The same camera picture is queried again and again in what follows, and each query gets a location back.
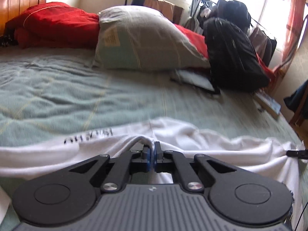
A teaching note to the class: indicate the black fuzzy garment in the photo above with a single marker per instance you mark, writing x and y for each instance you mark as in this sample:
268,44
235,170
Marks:
234,12

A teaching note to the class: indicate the grey-green checked pillow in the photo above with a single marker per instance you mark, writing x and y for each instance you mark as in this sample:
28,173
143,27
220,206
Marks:
144,38

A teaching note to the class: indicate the orange patterned curtain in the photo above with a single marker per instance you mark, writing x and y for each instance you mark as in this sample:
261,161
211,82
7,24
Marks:
293,16

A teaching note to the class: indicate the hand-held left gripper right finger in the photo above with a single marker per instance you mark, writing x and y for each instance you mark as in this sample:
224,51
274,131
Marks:
156,157

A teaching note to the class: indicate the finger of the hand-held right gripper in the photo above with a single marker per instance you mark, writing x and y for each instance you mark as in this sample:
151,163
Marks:
296,153

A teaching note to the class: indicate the paperback book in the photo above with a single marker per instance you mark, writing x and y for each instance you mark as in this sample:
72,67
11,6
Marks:
268,104

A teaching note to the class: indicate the small dark floral cloth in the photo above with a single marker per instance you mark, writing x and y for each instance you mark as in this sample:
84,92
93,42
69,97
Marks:
8,41

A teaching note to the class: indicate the beige jacket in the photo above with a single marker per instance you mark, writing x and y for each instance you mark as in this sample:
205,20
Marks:
257,38

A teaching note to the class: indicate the metal clothes rack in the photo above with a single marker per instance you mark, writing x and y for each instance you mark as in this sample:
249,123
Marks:
199,7

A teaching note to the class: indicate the dark blue garment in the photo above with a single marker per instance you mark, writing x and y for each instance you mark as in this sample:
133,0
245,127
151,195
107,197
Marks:
297,96

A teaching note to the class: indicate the white printed t-shirt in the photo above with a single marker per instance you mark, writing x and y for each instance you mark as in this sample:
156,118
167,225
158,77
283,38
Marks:
204,137

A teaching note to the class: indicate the dark coat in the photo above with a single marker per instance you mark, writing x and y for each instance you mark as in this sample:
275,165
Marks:
269,50

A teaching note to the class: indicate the brown cardboard box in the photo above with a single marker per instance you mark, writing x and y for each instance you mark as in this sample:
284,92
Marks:
168,10

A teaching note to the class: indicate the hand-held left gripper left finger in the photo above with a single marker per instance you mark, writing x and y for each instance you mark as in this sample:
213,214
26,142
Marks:
149,157

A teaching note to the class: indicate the black backpack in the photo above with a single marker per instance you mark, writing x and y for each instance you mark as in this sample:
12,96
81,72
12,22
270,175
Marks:
231,57

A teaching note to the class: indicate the red quilt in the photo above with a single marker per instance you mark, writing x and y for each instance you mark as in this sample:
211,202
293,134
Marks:
55,24

